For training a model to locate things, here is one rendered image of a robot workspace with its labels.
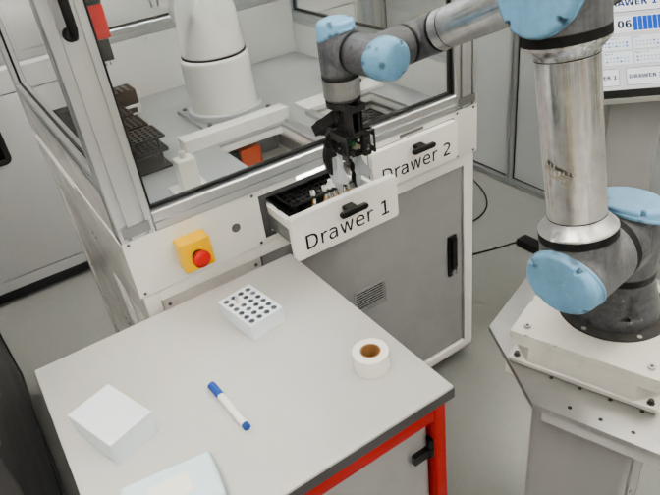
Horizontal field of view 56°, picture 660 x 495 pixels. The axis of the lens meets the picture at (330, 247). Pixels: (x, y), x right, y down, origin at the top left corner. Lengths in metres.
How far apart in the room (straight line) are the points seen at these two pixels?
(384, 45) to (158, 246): 0.64
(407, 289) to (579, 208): 1.04
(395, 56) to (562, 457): 0.85
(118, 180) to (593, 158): 0.87
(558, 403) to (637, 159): 1.03
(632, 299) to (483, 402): 1.09
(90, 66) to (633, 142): 1.44
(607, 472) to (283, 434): 0.64
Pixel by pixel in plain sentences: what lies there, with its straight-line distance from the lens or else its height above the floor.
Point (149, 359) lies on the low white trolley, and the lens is 1.34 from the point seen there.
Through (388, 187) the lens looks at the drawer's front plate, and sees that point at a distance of 1.46.
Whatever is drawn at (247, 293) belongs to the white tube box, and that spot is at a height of 0.80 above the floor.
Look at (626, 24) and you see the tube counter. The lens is 1.86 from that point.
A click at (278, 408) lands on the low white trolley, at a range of 1.15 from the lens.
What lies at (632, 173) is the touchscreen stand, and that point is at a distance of 2.02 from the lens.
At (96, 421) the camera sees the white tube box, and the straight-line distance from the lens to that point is 1.18.
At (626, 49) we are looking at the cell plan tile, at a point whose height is 1.06.
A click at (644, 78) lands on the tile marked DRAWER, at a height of 1.00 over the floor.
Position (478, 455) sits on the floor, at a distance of 2.03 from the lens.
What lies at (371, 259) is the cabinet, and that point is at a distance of 1.76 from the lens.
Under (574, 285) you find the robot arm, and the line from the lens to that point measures 0.97.
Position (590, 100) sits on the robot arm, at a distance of 0.90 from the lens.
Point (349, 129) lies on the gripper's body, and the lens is 1.25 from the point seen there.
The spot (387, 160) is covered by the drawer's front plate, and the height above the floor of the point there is 0.90.
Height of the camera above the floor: 1.60
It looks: 33 degrees down
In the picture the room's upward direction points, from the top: 8 degrees counter-clockwise
